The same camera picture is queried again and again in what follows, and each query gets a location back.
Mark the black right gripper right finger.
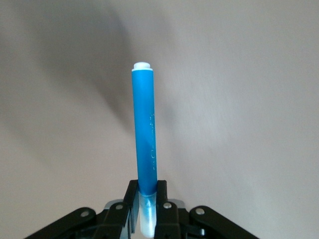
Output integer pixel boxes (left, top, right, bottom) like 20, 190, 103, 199
154, 179, 256, 239

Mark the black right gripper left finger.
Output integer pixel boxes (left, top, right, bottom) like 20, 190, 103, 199
24, 179, 139, 239

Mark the blue marker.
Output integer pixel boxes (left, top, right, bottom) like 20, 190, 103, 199
131, 61, 159, 237

